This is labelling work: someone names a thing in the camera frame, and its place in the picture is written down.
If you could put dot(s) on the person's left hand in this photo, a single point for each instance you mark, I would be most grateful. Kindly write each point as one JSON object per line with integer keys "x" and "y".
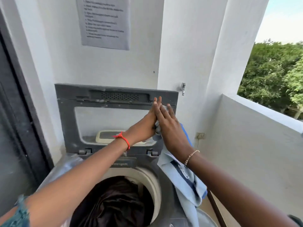
{"x": 142, "y": 128}

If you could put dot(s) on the person's right hand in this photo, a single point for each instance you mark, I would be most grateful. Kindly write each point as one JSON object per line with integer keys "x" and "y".
{"x": 174, "y": 134}

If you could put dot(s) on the person's left fingers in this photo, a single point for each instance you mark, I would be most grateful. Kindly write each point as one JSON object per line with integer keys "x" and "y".
{"x": 157, "y": 101}

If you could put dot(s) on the person's right fingers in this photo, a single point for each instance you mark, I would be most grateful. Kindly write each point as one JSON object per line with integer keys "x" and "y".
{"x": 163, "y": 117}

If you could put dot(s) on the light blue shirt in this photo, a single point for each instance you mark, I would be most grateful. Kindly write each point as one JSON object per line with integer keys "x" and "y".
{"x": 187, "y": 186}

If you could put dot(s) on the person's right forearm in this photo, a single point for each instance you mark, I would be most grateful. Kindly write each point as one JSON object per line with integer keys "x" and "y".
{"x": 232, "y": 193}

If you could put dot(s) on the person's left forearm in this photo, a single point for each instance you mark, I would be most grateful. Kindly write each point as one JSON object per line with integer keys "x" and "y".
{"x": 78, "y": 184}

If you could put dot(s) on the grey top-load washing machine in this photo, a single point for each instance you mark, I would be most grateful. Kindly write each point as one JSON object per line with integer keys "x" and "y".
{"x": 151, "y": 172}

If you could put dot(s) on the grey washing machine lid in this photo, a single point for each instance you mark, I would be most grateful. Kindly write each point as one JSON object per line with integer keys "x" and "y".
{"x": 68, "y": 120}

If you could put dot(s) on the printed paper notice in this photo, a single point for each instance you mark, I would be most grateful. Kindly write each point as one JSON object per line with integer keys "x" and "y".
{"x": 105, "y": 21}

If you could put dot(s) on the dark brown clothes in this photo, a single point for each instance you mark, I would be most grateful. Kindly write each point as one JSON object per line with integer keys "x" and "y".
{"x": 113, "y": 203}

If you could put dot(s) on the brown wooden pole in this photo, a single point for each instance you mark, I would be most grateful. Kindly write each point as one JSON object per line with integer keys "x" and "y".
{"x": 215, "y": 209}

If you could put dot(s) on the clear plastic cover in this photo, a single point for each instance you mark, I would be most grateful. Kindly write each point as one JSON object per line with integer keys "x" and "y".
{"x": 64, "y": 166}

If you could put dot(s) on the white plastic bucket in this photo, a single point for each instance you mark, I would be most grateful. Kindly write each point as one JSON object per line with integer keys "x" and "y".
{"x": 206, "y": 219}

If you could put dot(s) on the green trees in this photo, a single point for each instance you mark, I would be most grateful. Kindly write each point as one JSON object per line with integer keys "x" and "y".
{"x": 269, "y": 75}

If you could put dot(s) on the teal patterned sleeve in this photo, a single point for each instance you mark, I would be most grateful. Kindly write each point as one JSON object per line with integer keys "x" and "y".
{"x": 19, "y": 216}

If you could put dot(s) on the beige wall socket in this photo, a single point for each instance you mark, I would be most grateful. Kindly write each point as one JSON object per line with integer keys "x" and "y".
{"x": 200, "y": 135}

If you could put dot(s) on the dark door frame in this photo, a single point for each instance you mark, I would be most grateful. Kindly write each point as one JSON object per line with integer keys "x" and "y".
{"x": 16, "y": 120}

